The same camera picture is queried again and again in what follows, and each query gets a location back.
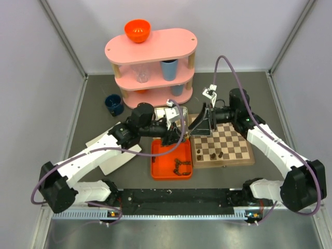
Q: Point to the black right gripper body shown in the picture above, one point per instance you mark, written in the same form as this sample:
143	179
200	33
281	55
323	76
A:
223	115

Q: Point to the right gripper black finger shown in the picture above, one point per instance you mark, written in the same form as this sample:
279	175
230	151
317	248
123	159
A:
203	129
199	118

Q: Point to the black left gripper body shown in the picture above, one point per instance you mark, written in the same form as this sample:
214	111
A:
157	128

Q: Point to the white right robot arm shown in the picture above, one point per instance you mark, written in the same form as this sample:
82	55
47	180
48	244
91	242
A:
304	181

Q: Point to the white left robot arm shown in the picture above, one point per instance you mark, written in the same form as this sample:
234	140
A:
60	184

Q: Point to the wooden chess board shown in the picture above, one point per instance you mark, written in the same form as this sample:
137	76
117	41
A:
237	151

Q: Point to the orange tin box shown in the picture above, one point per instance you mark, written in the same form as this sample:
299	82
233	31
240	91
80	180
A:
176	165

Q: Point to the blue cup bottom shelf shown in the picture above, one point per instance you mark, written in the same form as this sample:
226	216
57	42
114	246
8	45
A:
177	90

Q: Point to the blue cup shelf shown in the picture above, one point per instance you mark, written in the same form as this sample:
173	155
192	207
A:
169	69
177	90

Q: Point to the dark blue mug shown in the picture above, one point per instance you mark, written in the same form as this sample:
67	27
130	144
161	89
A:
114	104

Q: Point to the pink three-tier shelf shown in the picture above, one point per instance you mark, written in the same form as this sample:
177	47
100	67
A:
161	45

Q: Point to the blue cup middle shelf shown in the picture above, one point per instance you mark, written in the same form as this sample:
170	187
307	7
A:
169	69

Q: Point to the clear glass cup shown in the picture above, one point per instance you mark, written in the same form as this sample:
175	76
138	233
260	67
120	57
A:
142	72

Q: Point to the orange bowl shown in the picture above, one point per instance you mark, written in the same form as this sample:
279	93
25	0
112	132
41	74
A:
137	30

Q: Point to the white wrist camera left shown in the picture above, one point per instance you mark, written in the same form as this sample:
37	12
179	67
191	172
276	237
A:
172	113

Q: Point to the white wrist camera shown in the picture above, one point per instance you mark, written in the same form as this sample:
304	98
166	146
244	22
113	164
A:
172	113
211	94

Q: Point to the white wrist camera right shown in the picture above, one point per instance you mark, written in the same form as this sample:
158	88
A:
211	94

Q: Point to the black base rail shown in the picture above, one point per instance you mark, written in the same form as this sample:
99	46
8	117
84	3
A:
181	201

